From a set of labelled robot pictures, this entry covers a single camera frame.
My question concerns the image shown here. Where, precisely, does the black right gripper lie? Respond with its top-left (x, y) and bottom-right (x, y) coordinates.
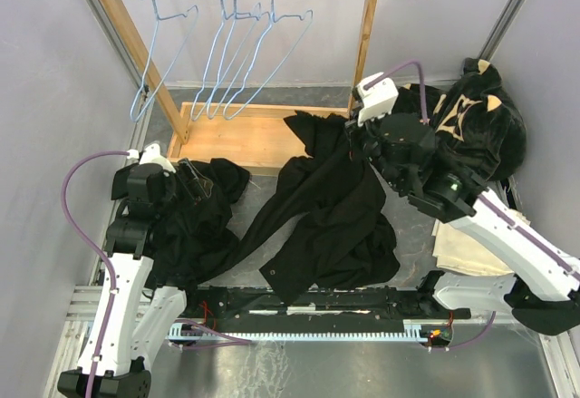
top-left (343, 102), bottom-right (408, 192)

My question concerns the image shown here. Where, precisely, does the black shirt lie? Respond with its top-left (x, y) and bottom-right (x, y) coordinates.
top-left (146, 158), bottom-right (250, 290)
top-left (217, 112), bottom-right (400, 305)

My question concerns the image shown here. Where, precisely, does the wooden clothes rack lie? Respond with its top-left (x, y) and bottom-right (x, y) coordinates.
top-left (98, 0), bottom-right (378, 175)

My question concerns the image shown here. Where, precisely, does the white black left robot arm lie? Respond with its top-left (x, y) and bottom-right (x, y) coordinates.
top-left (57, 151), bottom-right (212, 397)

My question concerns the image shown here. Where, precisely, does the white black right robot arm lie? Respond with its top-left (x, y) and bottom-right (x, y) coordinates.
top-left (345, 113), bottom-right (579, 335)

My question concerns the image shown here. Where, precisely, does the black cream fleece garment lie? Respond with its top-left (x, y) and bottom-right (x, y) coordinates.
top-left (425, 58), bottom-right (527, 181)

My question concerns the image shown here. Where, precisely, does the cream folded cloth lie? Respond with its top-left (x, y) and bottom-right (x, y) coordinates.
top-left (431, 217), bottom-right (514, 277)

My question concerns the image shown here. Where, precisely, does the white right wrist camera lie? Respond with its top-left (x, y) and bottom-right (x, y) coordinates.
top-left (353, 73), bottom-right (399, 127)

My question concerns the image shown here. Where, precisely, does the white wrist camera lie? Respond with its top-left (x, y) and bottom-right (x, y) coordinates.
top-left (353, 73), bottom-right (399, 127)
top-left (126, 142), bottom-right (176, 173)

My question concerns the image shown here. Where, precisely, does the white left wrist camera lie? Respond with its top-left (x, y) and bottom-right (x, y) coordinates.
top-left (126, 142), bottom-right (176, 173)

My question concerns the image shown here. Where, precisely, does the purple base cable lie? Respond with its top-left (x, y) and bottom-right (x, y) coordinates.
top-left (169, 318), bottom-right (253, 352)

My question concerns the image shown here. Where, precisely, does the light blue cable duct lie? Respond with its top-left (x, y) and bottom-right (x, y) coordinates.
top-left (166, 322), bottom-right (443, 344)

